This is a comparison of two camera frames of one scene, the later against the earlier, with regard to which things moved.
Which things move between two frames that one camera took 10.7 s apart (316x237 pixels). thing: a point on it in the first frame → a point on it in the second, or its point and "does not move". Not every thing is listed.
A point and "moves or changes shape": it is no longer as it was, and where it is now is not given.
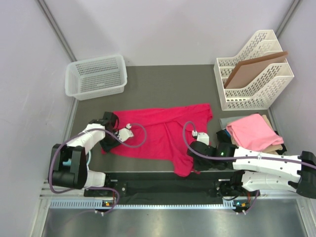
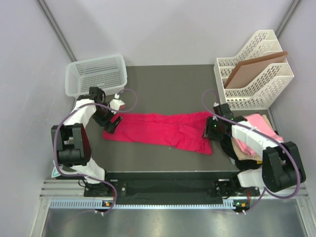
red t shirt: [165, 133] moves or changes shape
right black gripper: [198, 167] → [208, 132]
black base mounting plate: [170, 186] does not move
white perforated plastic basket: [95, 77] does not move
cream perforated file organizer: [264, 86] does not move
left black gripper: [106, 148] → [107, 124]
